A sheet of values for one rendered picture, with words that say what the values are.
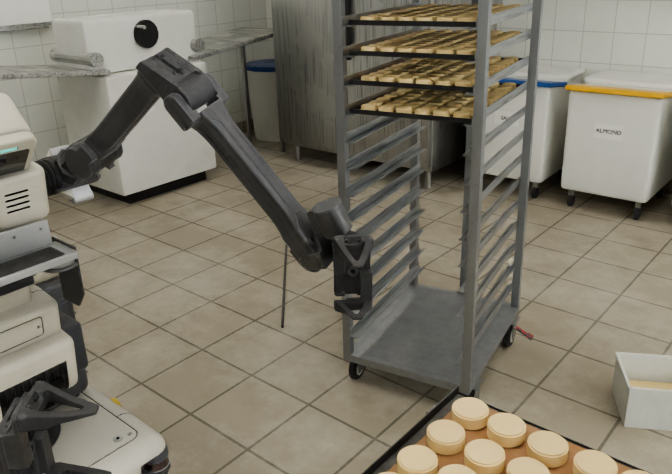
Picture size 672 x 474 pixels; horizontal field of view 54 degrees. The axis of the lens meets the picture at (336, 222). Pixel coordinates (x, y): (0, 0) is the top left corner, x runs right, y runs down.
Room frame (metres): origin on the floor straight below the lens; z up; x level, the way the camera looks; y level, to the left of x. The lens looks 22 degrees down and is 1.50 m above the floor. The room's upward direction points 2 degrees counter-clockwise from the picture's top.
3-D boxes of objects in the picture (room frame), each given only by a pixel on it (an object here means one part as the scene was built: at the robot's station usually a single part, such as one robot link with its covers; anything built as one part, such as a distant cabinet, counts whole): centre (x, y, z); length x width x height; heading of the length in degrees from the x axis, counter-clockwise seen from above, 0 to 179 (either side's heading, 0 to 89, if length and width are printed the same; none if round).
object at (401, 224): (2.35, -0.21, 0.51); 0.64 x 0.03 x 0.03; 150
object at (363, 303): (1.02, -0.03, 0.95); 0.09 x 0.07 x 0.07; 4
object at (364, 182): (2.35, -0.21, 0.78); 0.64 x 0.03 x 0.03; 150
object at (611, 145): (3.96, -1.78, 0.39); 0.64 x 0.54 x 0.77; 140
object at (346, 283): (1.09, -0.02, 0.99); 0.07 x 0.07 x 0.10; 4
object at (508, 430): (0.71, -0.22, 0.91); 0.05 x 0.05 x 0.02
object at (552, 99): (4.39, -1.29, 0.39); 0.64 x 0.54 x 0.77; 142
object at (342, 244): (1.02, -0.03, 1.02); 0.09 x 0.07 x 0.07; 4
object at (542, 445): (0.67, -0.26, 0.91); 0.05 x 0.05 x 0.02
